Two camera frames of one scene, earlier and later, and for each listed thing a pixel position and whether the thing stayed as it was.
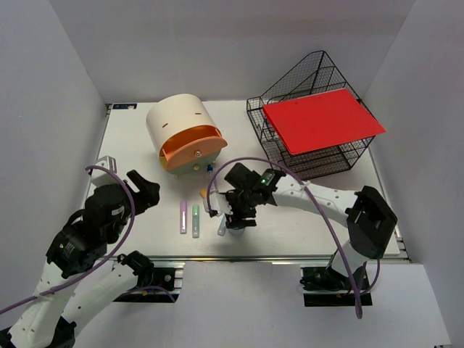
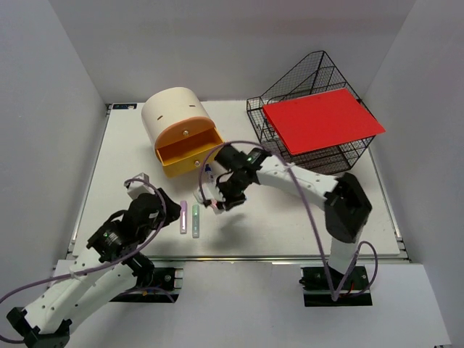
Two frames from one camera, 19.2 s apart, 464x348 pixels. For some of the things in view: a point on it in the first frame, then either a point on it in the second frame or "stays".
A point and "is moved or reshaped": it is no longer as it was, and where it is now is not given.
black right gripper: (235, 220) -> (229, 201)
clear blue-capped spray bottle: (214, 188) stays
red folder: (320, 121) stays
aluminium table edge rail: (269, 258) stays
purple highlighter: (183, 217) stays
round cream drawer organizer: (186, 133) is moved or reshaped
